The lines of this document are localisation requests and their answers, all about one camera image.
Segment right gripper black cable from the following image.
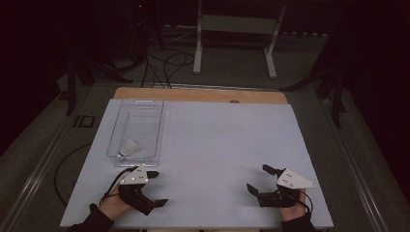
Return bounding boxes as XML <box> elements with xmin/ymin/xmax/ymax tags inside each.
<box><xmin>296</xmin><ymin>188</ymin><xmax>313</xmax><ymax>216</ymax></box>

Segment person's left hand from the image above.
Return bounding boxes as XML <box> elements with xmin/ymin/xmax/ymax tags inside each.
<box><xmin>98</xmin><ymin>192</ymin><xmax>133</xmax><ymax>222</ymax></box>

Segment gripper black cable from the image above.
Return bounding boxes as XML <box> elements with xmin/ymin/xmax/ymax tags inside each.
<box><xmin>296</xmin><ymin>188</ymin><xmax>313</xmax><ymax>216</ymax></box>
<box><xmin>99</xmin><ymin>165</ymin><xmax>139</xmax><ymax>206</ymax></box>

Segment white feather shuttlecock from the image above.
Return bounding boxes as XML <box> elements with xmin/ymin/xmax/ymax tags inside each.
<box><xmin>116</xmin><ymin>138</ymin><xmax>141</xmax><ymax>160</ymax></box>

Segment white metal stand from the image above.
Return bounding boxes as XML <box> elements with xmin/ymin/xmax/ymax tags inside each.
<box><xmin>192</xmin><ymin>0</ymin><xmax>288</xmax><ymax>80</ymax></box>

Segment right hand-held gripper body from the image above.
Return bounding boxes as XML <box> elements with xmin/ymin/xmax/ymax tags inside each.
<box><xmin>256</xmin><ymin>168</ymin><xmax>318</xmax><ymax>209</ymax></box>

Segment black floor cable loop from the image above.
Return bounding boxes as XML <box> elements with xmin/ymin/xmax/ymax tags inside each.
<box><xmin>53</xmin><ymin>142</ymin><xmax>93</xmax><ymax>208</ymax></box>

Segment person's right hand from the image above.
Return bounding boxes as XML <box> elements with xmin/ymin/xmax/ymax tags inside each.
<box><xmin>278</xmin><ymin>188</ymin><xmax>308</xmax><ymax>222</ymax></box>

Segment black tripod stand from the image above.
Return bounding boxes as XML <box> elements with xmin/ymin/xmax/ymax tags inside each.
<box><xmin>64</xmin><ymin>38</ymin><xmax>133</xmax><ymax>117</ymax></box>
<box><xmin>278</xmin><ymin>32</ymin><xmax>349</xmax><ymax>130</ymax></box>

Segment white table cover board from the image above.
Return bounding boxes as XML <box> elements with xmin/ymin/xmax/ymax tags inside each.
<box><xmin>59</xmin><ymin>98</ymin><xmax>335</xmax><ymax>231</ymax></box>

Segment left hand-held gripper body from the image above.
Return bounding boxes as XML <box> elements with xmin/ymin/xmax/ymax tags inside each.
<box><xmin>117</xmin><ymin>165</ymin><xmax>158</xmax><ymax>217</ymax></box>

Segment clear plastic container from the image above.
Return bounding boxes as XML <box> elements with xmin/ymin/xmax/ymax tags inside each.
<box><xmin>105</xmin><ymin>99</ymin><xmax>165</xmax><ymax>168</ymax></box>

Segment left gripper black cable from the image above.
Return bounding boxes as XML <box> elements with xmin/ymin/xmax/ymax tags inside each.
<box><xmin>99</xmin><ymin>165</ymin><xmax>139</xmax><ymax>206</ymax></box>

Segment tangled black floor cables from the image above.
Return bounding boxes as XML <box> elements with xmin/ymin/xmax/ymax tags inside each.
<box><xmin>140</xmin><ymin>50</ymin><xmax>195</xmax><ymax>89</ymax></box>

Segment metal floor rail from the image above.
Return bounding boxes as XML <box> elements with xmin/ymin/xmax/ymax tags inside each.
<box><xmin>0</xmin><ymin>86</ymin><xmax>98</xmax><ymax>232</ymax></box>
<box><xmin>320</xmin><ymin>96</ymin><xmax>390</xmax><ymax>232</ymax></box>

